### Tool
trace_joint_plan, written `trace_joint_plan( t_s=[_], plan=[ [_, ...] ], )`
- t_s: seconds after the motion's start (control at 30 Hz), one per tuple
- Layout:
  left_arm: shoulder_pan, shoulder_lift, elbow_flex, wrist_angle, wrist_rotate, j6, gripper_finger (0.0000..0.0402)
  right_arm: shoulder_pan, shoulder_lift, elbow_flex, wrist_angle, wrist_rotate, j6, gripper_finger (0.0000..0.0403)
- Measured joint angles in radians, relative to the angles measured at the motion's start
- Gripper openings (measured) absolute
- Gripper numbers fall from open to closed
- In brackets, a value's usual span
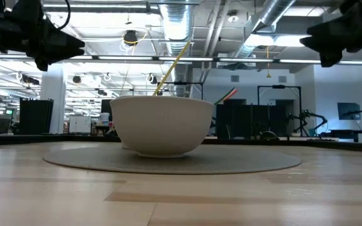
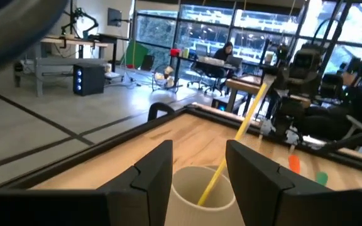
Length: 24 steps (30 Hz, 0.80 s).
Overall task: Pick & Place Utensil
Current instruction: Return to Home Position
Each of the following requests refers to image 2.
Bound wooden top grey workbench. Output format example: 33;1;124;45
13;35;109;97

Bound green panel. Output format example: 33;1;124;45
123;40;150;69

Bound black workstation desk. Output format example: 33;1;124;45
97;32;131;73

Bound dark blurred cable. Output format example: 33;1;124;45
0;0;69;75

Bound computer tower with lit fans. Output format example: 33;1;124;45
72;62;106;97

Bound seated person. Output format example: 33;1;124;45
302;70;362;143

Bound wooden top table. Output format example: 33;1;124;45
224;74;280;114

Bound white flat box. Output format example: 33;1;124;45
197;56;226;67

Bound black curved chair back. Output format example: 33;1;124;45
147;101;176;122

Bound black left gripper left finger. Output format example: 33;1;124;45
0;139;174;226

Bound white ribbed cup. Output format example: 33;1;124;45
164;165;245;226

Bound wall-side computer monitor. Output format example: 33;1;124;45
106;7;123;28

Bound black office chair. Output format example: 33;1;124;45
204;67;229;97

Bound black table edge frame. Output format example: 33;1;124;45
0;103;362;193

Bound black floor box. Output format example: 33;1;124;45
140;54;156;72

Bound large glass window wall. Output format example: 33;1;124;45
134;0;362;83

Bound floor fan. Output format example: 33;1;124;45
151;63;180;94

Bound black diagonal frame brace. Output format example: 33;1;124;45
321;125;362;155

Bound gold spoon with green handle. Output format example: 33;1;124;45
315;171;329;187

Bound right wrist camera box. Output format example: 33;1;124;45
292;46;319;68

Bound utensil with yellow handle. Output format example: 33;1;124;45
197;82;269;207

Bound dark laptop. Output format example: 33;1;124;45
225;55;244;68

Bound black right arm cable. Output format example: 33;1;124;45
312;18;342;53

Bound utensil with orange handle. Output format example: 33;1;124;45
288;144;302;175

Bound black computer tower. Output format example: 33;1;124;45
211;95;233;111

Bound black office desk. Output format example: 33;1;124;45
169;55;239;91

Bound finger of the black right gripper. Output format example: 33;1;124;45
273;64;292;90
321;73;343;99

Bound grey office chair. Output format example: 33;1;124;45
187;43;209;91

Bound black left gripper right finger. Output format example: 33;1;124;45
226;139;362;226

